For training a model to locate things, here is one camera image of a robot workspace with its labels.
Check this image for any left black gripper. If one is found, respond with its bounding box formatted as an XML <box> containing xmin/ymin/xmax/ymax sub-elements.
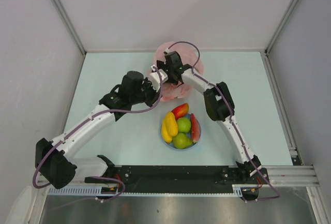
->
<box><xmin>130</xmin><ymin>77</ymin><xmax>161</xmax><ymax>108</ymax></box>

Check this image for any pink plastic bag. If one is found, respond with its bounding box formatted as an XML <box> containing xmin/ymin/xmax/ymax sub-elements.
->
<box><xmin>152</xmin><ymin>41</ymin><xmax>204</xmax><ymax>102</ymax></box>

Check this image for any red fake mango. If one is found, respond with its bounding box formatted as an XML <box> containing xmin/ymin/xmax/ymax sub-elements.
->
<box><xmin>172</xmin><ymin>103</ymin><xmax>189</xmax><ymax>120</ymax></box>

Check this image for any yellow fake mango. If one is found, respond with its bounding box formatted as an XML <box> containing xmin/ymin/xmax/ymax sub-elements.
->
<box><xmin>161</xmin><ymin>121</ymin><xmax>172</xmax><ymax>143</ymax></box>

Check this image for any green fake fruit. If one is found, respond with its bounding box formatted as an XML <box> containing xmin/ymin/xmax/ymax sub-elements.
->
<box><xmin>176</xmin><ymin>117</ymin><xmax>191</xmax><ymax>133</ymax></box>

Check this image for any red fake watermelon slice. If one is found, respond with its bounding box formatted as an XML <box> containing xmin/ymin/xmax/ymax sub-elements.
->
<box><xmin>190</xmin><ymin>113</ymin><xmax>201</xmax><ymax>143</ymax></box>

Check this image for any green fake pear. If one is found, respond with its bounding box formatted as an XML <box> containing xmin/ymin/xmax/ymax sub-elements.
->
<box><xmin>173</xmin><ymin>132</ymin><xmax>192</xmax><ymax>149</ymax></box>

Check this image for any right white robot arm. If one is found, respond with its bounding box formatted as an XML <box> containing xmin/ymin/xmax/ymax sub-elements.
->
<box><xmin>157</xmin><ymin>49</ymin><xmax>262</xmax><ymax>183</ymax></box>

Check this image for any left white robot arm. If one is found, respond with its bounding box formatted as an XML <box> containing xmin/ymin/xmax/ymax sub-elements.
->
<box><xmin>33</xmin><ymin>67</ymin><xmax>168</xmax><ymax>189</ymax></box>

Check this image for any blue plastic plate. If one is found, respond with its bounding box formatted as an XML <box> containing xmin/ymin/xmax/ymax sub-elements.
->
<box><xmin>160</xmin><ymin>112</ymin><xmax>201</xmax><ymax>150</ymax></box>

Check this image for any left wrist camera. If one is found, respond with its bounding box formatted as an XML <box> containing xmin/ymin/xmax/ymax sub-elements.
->
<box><xmin>148</xmin><ymin>65</ymin><xmax>168</xmax><ymax>92</ymax></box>

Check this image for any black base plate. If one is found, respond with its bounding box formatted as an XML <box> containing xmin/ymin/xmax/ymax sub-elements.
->
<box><xmin>84</xmin><ymin>165</ymin><xmax>269</xmax><ymax>194</ymax></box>

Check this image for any white cable duct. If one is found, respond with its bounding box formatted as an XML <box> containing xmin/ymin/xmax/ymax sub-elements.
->
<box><xmin>48</xmin><ymin>185</ymin><xmax>258</xmax><ymax>198</ymax></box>

